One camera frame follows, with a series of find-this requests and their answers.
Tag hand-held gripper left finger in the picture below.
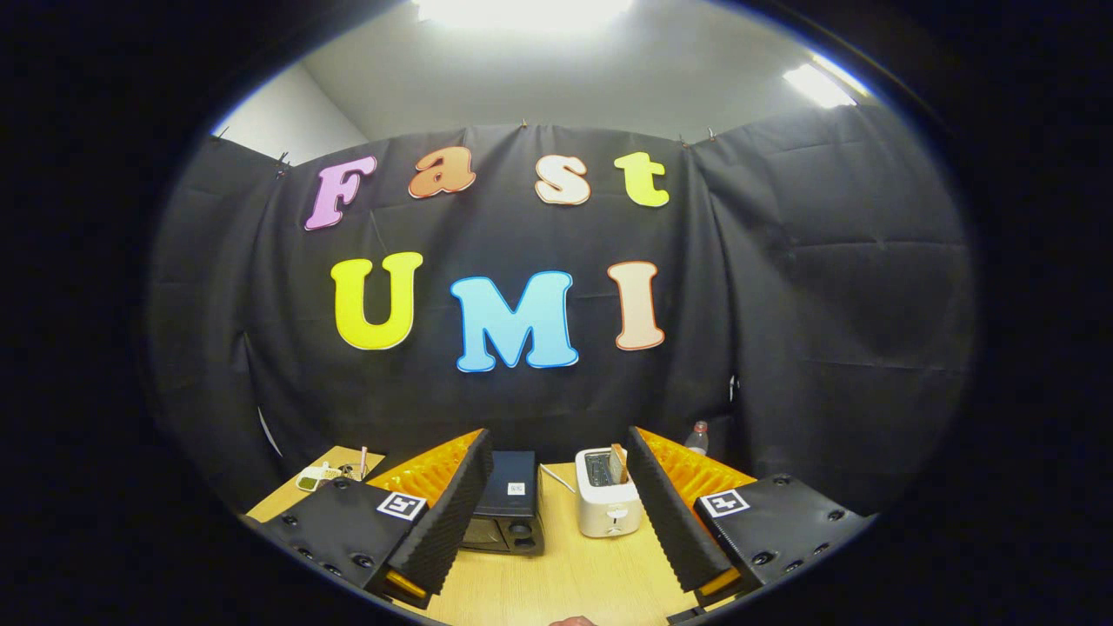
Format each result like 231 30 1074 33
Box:
243 428 494 609

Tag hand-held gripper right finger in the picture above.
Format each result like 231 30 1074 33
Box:
626 426 875 609

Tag black toaster oven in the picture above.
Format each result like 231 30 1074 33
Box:
461 449 546 557

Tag white toaster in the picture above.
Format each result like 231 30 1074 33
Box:
575 446 644 539

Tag white divided dish with beans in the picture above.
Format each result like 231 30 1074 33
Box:
296 463 344 493

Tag black backdrop cloth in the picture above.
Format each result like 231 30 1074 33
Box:
148 103 975 523

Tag ceiling light panel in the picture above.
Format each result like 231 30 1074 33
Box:
783 54 870 110
413 0 636 27

